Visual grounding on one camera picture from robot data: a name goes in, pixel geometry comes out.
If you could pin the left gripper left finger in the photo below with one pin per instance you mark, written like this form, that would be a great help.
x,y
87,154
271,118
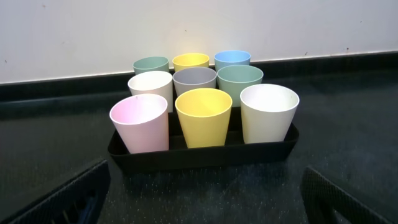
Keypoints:
x,y
62,199

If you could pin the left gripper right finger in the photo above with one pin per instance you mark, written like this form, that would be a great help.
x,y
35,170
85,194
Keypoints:
x,y
329,202

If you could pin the white cup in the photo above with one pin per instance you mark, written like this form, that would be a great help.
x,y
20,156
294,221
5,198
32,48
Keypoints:
x,y
150,84
267,124

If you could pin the pink cup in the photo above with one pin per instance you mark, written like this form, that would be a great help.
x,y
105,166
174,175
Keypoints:
x,y
143,133

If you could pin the yellow cup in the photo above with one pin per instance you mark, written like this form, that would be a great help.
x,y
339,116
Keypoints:
x,y
203,127
190,60

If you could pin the black tray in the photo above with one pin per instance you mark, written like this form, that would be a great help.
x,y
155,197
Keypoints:
x,y
202,158

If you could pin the green cup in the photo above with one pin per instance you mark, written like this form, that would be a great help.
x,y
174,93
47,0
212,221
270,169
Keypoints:
x,y
150,64
239,81

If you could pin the blue cup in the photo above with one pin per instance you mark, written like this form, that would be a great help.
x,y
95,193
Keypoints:
x,y
231,59

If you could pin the grey cup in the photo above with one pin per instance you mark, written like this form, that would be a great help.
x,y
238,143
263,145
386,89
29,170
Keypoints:
x,y
194,79

